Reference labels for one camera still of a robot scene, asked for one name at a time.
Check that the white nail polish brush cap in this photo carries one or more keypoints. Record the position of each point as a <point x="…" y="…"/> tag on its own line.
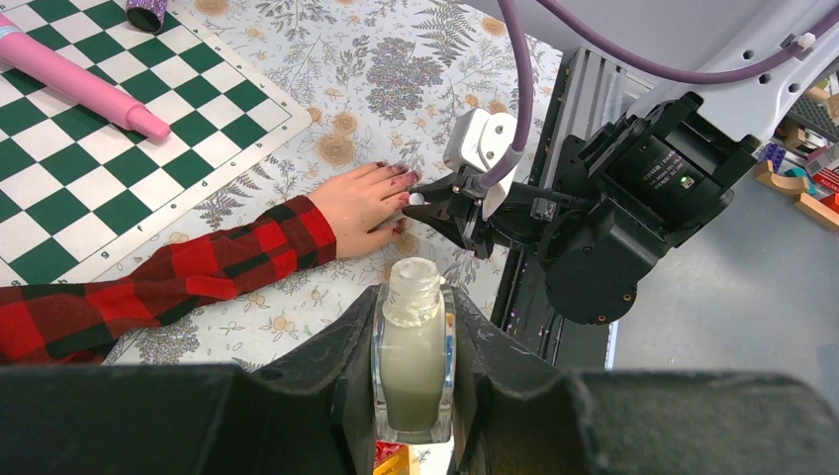
<point x="416" y="199"/>

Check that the purple glitter toy microphone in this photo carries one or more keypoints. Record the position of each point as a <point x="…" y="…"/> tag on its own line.
<point x="146" y="15"/>

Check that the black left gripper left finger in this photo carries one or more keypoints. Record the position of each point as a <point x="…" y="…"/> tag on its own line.
<point x="308" y="412"/>

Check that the white cap nail polish bottle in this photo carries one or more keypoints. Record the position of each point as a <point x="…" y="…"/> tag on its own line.
<point x="413" y="355"/>

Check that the green white checkered board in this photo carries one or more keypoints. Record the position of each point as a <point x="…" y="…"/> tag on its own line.
<point x="78" y="194"/>

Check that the pink toy microphone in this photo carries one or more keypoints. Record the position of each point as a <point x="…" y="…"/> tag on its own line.
<point x="24" y="53"/>

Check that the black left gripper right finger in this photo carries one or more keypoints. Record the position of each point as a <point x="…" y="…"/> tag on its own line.
<point x="514" y="413"/>

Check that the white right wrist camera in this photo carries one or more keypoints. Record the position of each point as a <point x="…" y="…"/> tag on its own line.
<point x="479" y="139"/>

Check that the yellow toy block ramp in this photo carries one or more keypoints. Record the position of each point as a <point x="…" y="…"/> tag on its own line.
<point x="395" y="459"/>

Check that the red black plaid shirt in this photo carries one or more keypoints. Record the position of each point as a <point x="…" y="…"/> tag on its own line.
<point x="81" y="322"/>

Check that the floral patterned table mat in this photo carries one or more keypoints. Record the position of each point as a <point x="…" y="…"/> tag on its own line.
<point x="382" y="80"/>

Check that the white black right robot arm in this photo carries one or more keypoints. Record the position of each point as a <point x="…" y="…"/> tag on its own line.
<point x="639" y="186"/>

